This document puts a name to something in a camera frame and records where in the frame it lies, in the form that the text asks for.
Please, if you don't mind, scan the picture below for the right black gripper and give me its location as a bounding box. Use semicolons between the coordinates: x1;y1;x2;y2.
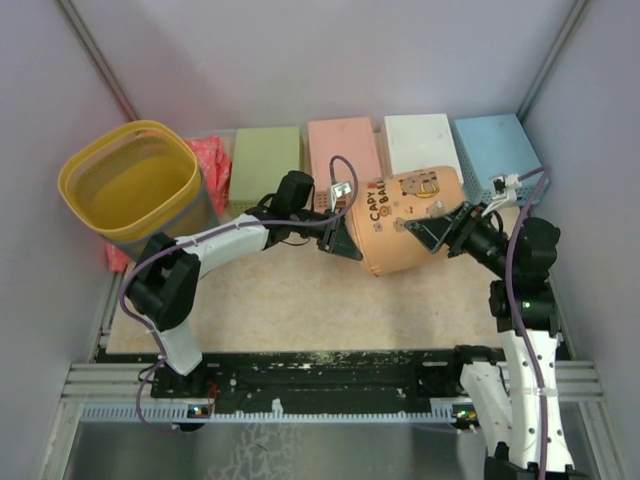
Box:
405;200;516;278

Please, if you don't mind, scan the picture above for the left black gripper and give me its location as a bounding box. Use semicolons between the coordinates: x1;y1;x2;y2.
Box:
290;205;361;260

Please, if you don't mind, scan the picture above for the orange plastic bin liner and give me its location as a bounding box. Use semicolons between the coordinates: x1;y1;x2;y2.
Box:
347;166;466;276

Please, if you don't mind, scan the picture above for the pink perforated plastic basket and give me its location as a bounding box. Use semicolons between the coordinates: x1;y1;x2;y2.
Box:
308;117;382;213

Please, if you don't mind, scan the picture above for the white perforated plastic basket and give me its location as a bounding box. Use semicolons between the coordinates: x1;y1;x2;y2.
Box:
381;113;464;184

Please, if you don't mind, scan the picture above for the blue perforated plastic basket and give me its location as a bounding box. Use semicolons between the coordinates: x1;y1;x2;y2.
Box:
451;114;541;204

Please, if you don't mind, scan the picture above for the green perforated plastic basket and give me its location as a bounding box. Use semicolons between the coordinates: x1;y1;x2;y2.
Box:
228;127;303;218

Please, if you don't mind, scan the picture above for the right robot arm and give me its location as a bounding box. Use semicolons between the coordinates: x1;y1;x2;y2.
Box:
405;203;585;479

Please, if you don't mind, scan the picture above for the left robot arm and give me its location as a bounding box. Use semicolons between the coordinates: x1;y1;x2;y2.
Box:
119;171;363;397

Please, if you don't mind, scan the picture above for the grey plastic bin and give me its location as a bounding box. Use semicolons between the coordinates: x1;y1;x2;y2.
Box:
105;180;219;272

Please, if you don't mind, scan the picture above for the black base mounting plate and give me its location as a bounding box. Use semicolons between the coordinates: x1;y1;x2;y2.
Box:
151;345;505;415

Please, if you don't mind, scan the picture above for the red plastic bag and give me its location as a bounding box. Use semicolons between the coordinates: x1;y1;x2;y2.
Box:
104;134;234;274

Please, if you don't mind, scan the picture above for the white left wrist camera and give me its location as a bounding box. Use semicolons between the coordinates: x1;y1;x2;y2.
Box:
327;181;352;211

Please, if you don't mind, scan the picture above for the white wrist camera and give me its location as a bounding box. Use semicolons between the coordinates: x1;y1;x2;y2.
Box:
482;174;522;217
327;181;352;211

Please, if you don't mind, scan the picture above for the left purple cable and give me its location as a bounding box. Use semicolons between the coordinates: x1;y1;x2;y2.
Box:
119;155;359;434

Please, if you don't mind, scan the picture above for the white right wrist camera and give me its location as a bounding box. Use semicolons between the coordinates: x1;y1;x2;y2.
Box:
482;174;522;217

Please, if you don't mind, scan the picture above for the aluminium frame rail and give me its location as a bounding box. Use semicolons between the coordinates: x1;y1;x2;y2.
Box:
61;363;152;401

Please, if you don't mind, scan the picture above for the white slotted cable duct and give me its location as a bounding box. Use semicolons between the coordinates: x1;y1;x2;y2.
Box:
79;403;486;424

